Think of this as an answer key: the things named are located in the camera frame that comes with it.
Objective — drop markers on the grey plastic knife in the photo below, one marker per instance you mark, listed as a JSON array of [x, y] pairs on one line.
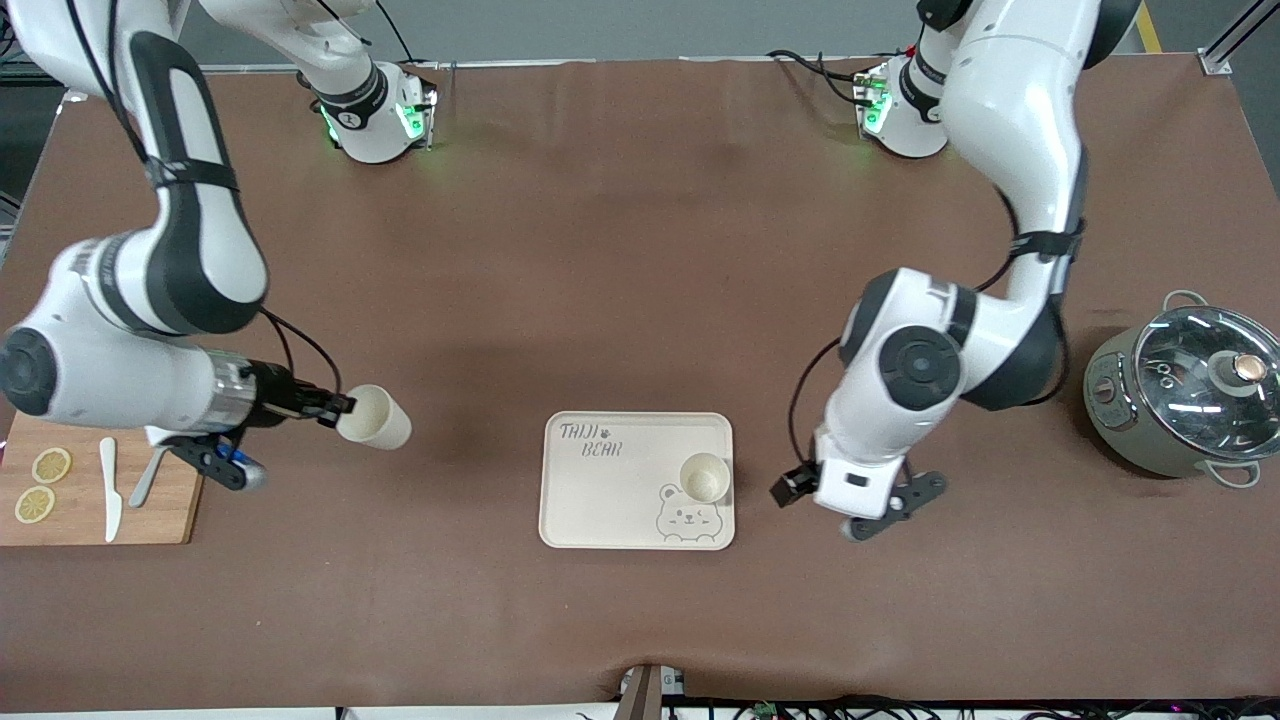
[[145, 485]]

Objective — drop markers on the glass pot lid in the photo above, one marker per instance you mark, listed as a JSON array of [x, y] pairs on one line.
[[1190, 390]]

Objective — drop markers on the grey-green electric cooking pot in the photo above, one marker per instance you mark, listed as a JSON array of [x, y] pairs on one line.
[[1115, 410]]

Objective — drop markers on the wooden cutting board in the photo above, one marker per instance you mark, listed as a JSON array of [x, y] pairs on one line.
[[70, 525]]

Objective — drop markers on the yellow lemon slice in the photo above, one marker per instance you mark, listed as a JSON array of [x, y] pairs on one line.
[[51, 465], [35, 504]]

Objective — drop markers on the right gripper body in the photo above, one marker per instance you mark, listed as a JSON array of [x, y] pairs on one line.
[[274, 391]]

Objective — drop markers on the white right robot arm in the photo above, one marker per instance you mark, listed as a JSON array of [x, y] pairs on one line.
[[100, 380]]

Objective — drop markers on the cream tray with bear print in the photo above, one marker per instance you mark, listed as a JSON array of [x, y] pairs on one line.
[[600, 500]]

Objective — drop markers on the white plastic knife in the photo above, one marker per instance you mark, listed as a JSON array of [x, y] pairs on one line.
[[110, 500]]

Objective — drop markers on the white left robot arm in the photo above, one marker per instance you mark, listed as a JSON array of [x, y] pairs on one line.
[[1010, 110]]

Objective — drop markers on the white plastic cup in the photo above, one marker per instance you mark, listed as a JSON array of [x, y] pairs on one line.
[[704, 478], [380, 420]]

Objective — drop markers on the aluminium frame profile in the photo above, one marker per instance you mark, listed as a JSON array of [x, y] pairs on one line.
[[1240, 30]]

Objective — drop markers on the brown table cover mat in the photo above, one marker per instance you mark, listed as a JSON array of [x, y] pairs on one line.
[[640, 260]]

